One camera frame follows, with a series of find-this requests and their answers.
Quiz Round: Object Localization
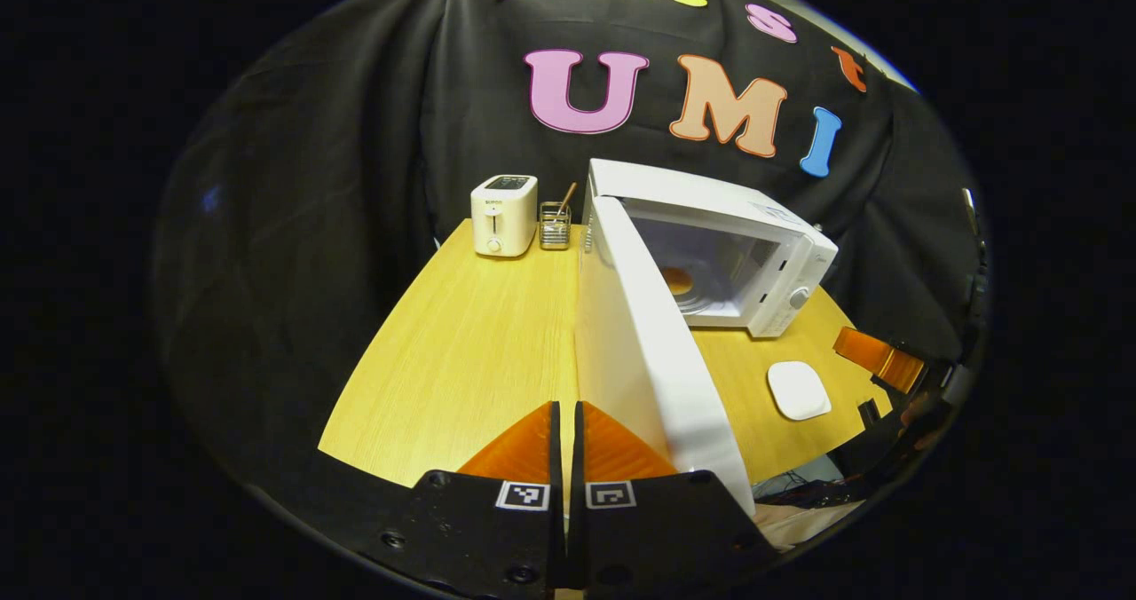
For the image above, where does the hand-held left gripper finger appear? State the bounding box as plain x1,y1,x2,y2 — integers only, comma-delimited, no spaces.
568,400,777,592
342,400,565,596

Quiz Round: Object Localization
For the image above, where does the black backdrop cloth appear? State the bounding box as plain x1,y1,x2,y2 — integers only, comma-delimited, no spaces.
151,0,986,494

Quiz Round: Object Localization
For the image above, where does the white toaster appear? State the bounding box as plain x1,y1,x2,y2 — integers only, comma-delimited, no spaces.
470,174,540,258

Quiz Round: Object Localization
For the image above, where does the metal mesh utensil holder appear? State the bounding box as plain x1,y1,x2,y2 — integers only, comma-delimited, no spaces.
539,201,572,251

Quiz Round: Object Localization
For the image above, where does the white square plate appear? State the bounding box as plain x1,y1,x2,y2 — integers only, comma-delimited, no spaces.
767,360,833,422

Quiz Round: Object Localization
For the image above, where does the white microwave oven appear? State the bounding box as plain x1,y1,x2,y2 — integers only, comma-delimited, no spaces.
575,158,840,517

